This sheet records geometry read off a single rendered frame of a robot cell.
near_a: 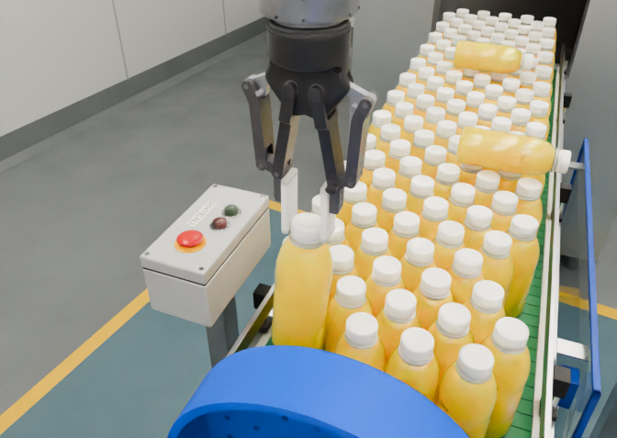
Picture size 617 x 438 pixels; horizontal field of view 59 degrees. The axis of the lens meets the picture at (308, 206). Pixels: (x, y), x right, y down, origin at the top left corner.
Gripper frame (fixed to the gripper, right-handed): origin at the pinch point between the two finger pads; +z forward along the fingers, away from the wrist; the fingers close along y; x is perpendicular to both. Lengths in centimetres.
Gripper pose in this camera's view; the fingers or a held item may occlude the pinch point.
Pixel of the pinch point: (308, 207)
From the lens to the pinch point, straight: 60.0
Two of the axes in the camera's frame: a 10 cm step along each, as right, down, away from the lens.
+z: 0.0, 8.3, 5.6
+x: 3.7, -5.2, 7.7
